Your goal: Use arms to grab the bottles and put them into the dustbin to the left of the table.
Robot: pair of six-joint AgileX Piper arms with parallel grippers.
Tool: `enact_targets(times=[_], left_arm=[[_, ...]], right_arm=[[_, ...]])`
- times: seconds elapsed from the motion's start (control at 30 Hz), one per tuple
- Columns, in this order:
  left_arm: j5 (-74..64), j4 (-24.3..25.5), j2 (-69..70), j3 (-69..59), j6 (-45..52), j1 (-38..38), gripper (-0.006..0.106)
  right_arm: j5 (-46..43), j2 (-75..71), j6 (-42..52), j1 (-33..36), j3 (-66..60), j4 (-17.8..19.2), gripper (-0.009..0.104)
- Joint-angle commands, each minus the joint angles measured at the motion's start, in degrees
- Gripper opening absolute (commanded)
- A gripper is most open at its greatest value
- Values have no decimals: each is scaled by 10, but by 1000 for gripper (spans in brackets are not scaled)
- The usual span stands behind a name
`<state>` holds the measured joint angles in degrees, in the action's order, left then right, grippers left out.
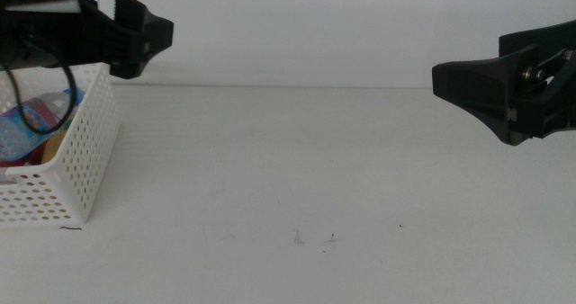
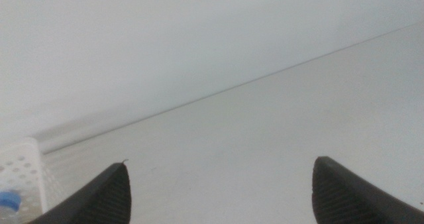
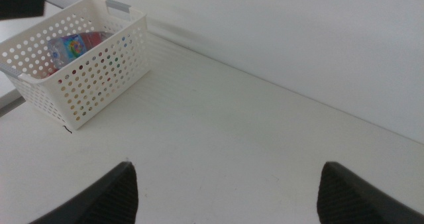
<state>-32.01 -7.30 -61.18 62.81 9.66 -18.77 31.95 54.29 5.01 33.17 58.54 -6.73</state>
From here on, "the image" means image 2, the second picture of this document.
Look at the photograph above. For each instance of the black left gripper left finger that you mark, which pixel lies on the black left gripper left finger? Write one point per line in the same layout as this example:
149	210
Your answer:
106	197

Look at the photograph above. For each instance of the white perforated plastic basket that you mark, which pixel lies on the white perforated plastic basket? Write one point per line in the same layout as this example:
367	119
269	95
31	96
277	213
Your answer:
20	164

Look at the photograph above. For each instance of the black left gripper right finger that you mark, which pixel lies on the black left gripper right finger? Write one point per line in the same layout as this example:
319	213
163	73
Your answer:
344	197

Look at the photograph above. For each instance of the small water bottle blue cap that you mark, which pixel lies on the small water bottle blue cap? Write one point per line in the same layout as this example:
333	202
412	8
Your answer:
9	201

